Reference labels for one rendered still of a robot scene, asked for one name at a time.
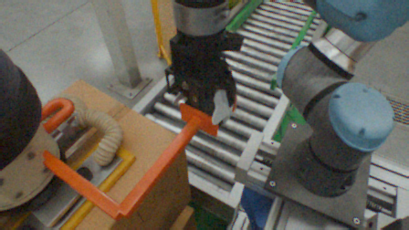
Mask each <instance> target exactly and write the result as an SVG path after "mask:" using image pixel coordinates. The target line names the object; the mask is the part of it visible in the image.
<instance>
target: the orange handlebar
mask: <svg viewBox="0 0 409 230"><path fill-rule="evenodd" d="M60 108H63V109H62V110H61V111H59V112H58V113H57V114H55V116H53V117H52V118H51V119H49V120H48V121H47V122H45V123H44V124H43V127H44V128H45V129H46V131H47V133H48V134H50V133H52V132H53V131H54V130H55V129H56V128H57V127H59V126H60V124H62V123H63V122H65V121H66V120H67V119H68V118H70V116H72V114H73V113H74V109H75V107H74V102H72V100H70V99H66V98H57V99H53V100H51V101H50V102H49V103H48V104H47V105H45V106H43V111H42V118H41V122H42V121H43V120H44V119H46V118H47V117H49V116H50V115H51V114H52V113H53V112H55V111H56V110H58V109H60ZM41 122H40V123H41ZM202 125H203V122H202V120H201V119H199V118H197V117H195V116H193V117H192V118H191V119H190V121H189V122H188V123H187V124H186V126H185V127H184V129H183V130H182V131H180V132H179V134H178V135H177V136H176V138H175V139H174V140H173V142H171V143H170V145H169V146H168V147H167V148H166V150H165V151H164V152H163V154H162V155H161V156H159V159H157V161H156V162H155V163H154V164H153V165H152V167H151V168H150V170H148V172H146V174H144V176H143V177H142V178H141V179H140V181H139V182H138V183H137V184H136V185H135V186H134V187H133V189H132V190H131V191H130V193H129V194H128V195H127V196H126V197H125V199H123V202H121V204H119V203H117V201H115V200H114V199H112V198H111V197H110V196H108V195H107V194H105V193H104V192H103V191H102V190H100V189H99V188H97V187H96V185H94V184H92V183H90V182H89V181H88V180H87V179H85V178H84V177H83V176H81V175H80V174H78V173H77V172H75V171H74V170H73V169H71V167H69V166H68V165H66V164H65V163H63V162H62V161H61V160H60V159H58V157H56V156H54V155H53V154H51V152H49V151H48V150H45V151H44V154H43V155H42V156H43V157H44V158H45V160H44V161H43V164H44V166H46V167H47V168H48V169H49V170H50V171H52V173H54V174H55V175H57V176H58V178H60V179H61V180H63V181H64V182H66V183H67V184H68V185H69V186H71V187H72V188H73V189H75V190H76V191H78V193H80V194H81V195H83V196H84V197H85V198H86V199H87V200H89V201H90V202H92V203H93V204H94V205H96V206H97V207H98V208H99V209H100V210H101V211H103V212H104V213H105V214H107V215H109V216H110V217H111V218H112V219H113V220H115V221H119V220H120V219H121V218H122V217H124V218H126V219H128V218H131V216H132V214H133V213H134V212H135V210H136V209H137V208H138V206H140V204H141V203H142V201H143V200H144V198H146V197H147V195H148V194H149V192H150V191H151V190H152V188H153V187H154V186H155V185H156V184H157V183H158V182H159V181H160V179H161V178H162V176H163V175H164V174H165V173H166V171H167V170H168V168H169V167H170V165H172V164H173V162H174V161H175V159H177V157H178V156H179V154H180V153H181V152H182V151H183V149H184V148H185V147H186V145H187V144H188V142H190V140H191V139H192V138H193V136H194V135H195V134H196V133H197V132H198V131H199V129H200V128H201V127H202Z"/></svg>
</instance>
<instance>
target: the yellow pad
mask: <svg viewBox="0 0 409 230"><path fill-rule="evenodd" d="M100 142H101V141H100ZM100 142H99V143H100ZM99 143H98V144H97V145H96V146H95V147H94V148H93V149H92V150H91V151H90V152H89V153H87V155H85V157H83V159H81V160H80V162H79V163H77V165H75V166H74V167H73V168H72V169H73V170H74V171H75V172H77V173H78V174H80V175H81V176H83V177H84V178H85V179H87V180H88V181H89V182H90V183H92V184H94V185H96V187H97V188H99V189H100V190H102V192H104V193H107V192H108V191H109V190H110V188H111V187H112V186H113V185H114V184H115V183H116V182H117V181H118V180H119V179H120V178H121V176H122V175H123V174H124V173H125V172H127V169H129V167H131V165H132V164H133V163H134V162H135V161H136V157H135V155H134V154H132V153H130V152H128V151H126V149H124V148H122V147H121V146H119V147H118V149H117V150H116V152H115V155H114V156H113V159H112V161H111V162H110V164H109V165H107V166H103V165H99V164H96V163H95V162H94V161H93V156H94V154H95V151H96V150H97V147H99ZM94 206H95V205H94V204H93V203H92V202H90V201H89V200H87V199H86V198H85V197H84V196H83V195H81V196H80V198H79V199H78V200H77V201H76V202H75V203H74V204H73V205H72V206H71V207H70V208H69V209H68V210H67V211H66V212H65V214H63V216H62V217H61V218H60V219H59V220H58V221H57V222H56V223H55V224H54V225H53V226H52V227H51V228H48V227H47V226H46V225H45V224H43V223H42V222H41V221H40V220H39V219H37V217H36V216H35V215H34V214H32V213H31V212H30V211H29V212H28V213H26V214H25V215H24V216H23V217H22V218H21V219H20V220H19V221H18V222H17V223H16V224H15V225H14V226H12V228H10V230H74V229H75V228H76V227H77V226H78V224H79V223H80V222H81V221H82V220H83V218H85V216H87V214H89V212H90V210H92V208H94Z"/></svg>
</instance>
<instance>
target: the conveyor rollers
mask: <svg viewBox="0 0 409 230"><path fill-rule="evenodd" d="M311 12H312V9H311V8H310V7H308V6H307V5H306V4H304V3H303V2H302V1H300V0H263V2H261V3H260V5H259V6H258V7H257V8H256V9H255V10H254V12H252V14H251V15H250V16H249V17H248V18H247V19H246V21H244V23H243V24H242V25H241V26H240V27H239V28H238V29H237V31H235V33H238V34H239V35H240V36H241V37H243V38H244V42H243V44H242V46H243V47H242V48H241V50H236V52H238V53H236V52H234V51H233V52H231V51H226V52H221V55H222V56H224V57H226V58H231V59H235V60H237V61H238V62H242V63H244V64H248V65H250V66H251V67H256V68H251V67H248V66H247V65H244V64H240V63H238V62H235V61H233V60H231V59H226V61H227V62H228V64H229V65H230V66H229V67H230V68H232V69H235V70H239V71H240V72H242V73H247V74H248V75H251V76H253V77H255V78H260V79H264V80H265V81H267V82H271V80H272V79H273V75H272V74H270V73H274V74H275V73H276V72H277V70H278V67H276V66H274V65H272V64H275V65H277V66H278V65H279V62H280V61H281V59H282V58H283V57H284V56H286V54H287V53H288V52H287V51H289V49H290V48H291V45H292V44H293V43H294V41H295V40H296V37H297V36H298V34H299V31H301V28H302V27H303V25H305V22H306V21H307V20H308V18H309V15H310V14H311ZM320 21H321V19H318V18H315V19H313V22H312V23H311V25H310V27H309V29H308V32H307V33H306V35H305V36H304V38H303V39H302V42H301V43H300V44H301V45H308V44H309V42H310V40H311V39H312V36H313V35H314V33H315V31H316V29H317V27H318V25H319V23H320ZM252 40H253V41H252ZM254 41H255V42H254ZM258 42H259V43H258ZM260 43H261V44H260ZM262 44H263V45H262ZM248 47H250V48H248ZM253 48H254V49H253ZM280 49H281V50H280ZM260 51H262V52H264V53H262V52H260ZM239 53H242V54H244V55H242V54H239ZM266 53H268V54H266ZM269 54H270V55H272V56H270V55H269ZM246 55H249V56H250V57H248V56H246ZM274 56H276V57H274ZM254 58H257V59H254ZM259 59H262V60H264V61H266V62H262V61H260V60H259ZM267 62H269V63H270V64H268V63H267ZM257 68H261V69H263V70H264V71H268V72H270V73H267V72H264V71H260V70H259V69H257ZM232 73H233V78H234V79H235V80H237V81H238V82H242V83H244V84H247V85H248V86H251V87H254V88H256V89H261V90H262V91H266V92H267V93H271V94H273V95H275V96H278V97H280V98H281V96H282V94H283V93H282V89H280V88H278V87H276V88H275V90H274V91H273V90H271V89H270V85H271V84H267V83H266V82H262V81H260V80H258V79H255V78H251V77H249V76H247V75H243V74H241V73H237V72H235V71H234V70H232ZM236 92H237V93H241V94H243V95H247V96H248V97H249V98H253V99H257V100H259V101H261V102H265V103H266V104H268V105H271V106H273V107H276V106H277V105H278V102H279V99H277V98H273V97H271V96H269V95H267V94H265V93H261V92H260V91H255V90H254V89H250V88H248V87H245V86H242V85H241V84H237V83H236ZM174 98H176V95H173V94H172V93H170V94H168V92H166V93H165V94H164V95H163V99H165V100H166V101H168V102H170V103H173V100H174ZM236 104H237V105H239V106H241V107H245V108H246V109H250V110H252V111H255V112H256V113H260V114H262V115H263V116H267V117H268V118H270V117H271V115H272V113H273V111H274V110H273V109H270V108H269V107H265V106H263V105H261V104H257V103H256V102H253V101H251V100H250V99H245V98H242V97H240V96H238V95H237V101H236ZM154 110H156V111H159V112H160V113H162V114H164V115H165V116H168V117H170V118H173V119H174V120H178V121H179V122H181V123H183V124H184V125H186V124H187V123H188V122H186V121H184V120H182V116H181V112H180V111H177V110H175V109H172V108H170V107H167V106H165V105H164V104H162V103H160V102H157V103H156V104H154ZM231 116H234V117H236V118H239V119H240V120H244V121H245V122H249V123H250V124H252V125H255V126H257V127H259V128H261V129H262V130H264V129H265V127H266V126H267V123H268V120H264V119H262V118H259V117H258V116H254V115H253V114H251V113H248V112H246V111H242V110H241V109H238V108H236V111H234V112H233V111H232V112H231ZM145 117H146V118H148V119H149V120H152V121H153V122H156V123H157V124H158V125H161V126H162V127H164V128H165V129H166V130H168V131H171V132H172V133H174V134H176V135H178V134H179V132H180V131H182V129H181V128H179V127H177V126H175V125H172V124H171V123H170V122H167V121H165V120H162V119H161V118H158V117H157V116H154V115H152V114H151V113H146V115H145ZM222 126H223V127H226V128H227V129H229V130H231V131H235V132H237V133H238V134H242V135H243V136H246V137H248V138H250V137H251V134H252V133H253V130H252V129H251V128H249V127H247V126H245V125H242V124H240V123H238V122H235V121H233V120H230V119H228V121H227V122H226V124H225V125H224V124H223V123H222ZM199 131H201V132H202V133H203V134H206V135H208V136H211V137H213V138H214V139H217V140H218V141H221V142H224V143H226V144H227V145H231V146H232V147H235V148H236V149H238V150H240V151H242V152H243V151H244V149H245V147H246V144H247V142H245V141H241V140H240V139H238V138H236V137H234V136H231V135H230V134H227V133H225V132H223V131H220V130H218V132H217V136H213V135H211V134H208V133H207V132H206V131H202V130H199ZM189 143H190V144H192V145H194V146H195V147H198V148H199V149H201V150H204V151H205V152H208V153H210V154H213V155H214V156H217V157H218V158H220V159H222V160H224V161H227V162H228V163H231V164H233V165H235V166H237V163H238V161H239V160H240V156H237V155H236V154H233V153H232V152H229V151H227V150H224V149H223V148H222V147H219V146H217V145H214V144H213V143H211V142H209V141H206V140H204V139H202V138H200V137H198V136H195V135H194V136H193V138H192V139H191V140H190V142H189ZM185 149H186V148H185ZM186 160H187V161H188V162H190V163H192V164H194V165H197V166H198V167H199V168H202V169H204V170H206V171H207V172H209V173H211V174H214V175H215V176H218V177H219V178H220V179H223V180H224V181H227V182H229V183H231V184H233V185H235V184H236V181H234V177H235V173H234V172H231V171H229V170H227V169H226V168H223V167H222V166H220V165H218V164H217V163H214V162H212V161H209V160H208V159H206V158H204V157H203V156H200V155H199V154H196V153H194V152H191V151H190V150H187V149H186ZM188 175H189V176H191V177H193V178H194V179H196V180H197V181H199V182H201V183H203V184H205V185H208V186H209V187H212V188H213V189H214V190H217V191H218V192H219V193H221V194H224V195H226V196H228V195H229V194H230V193H231V192H229V191H228V190H226V189H224V188H223V187H220V186H219V185H217V184H215V183H212V182H211V181H208V180H207V179H205V178H204V177H202V176H200V175H199V174H196V173H194V172H192V171H191V170H188Z"/></svg>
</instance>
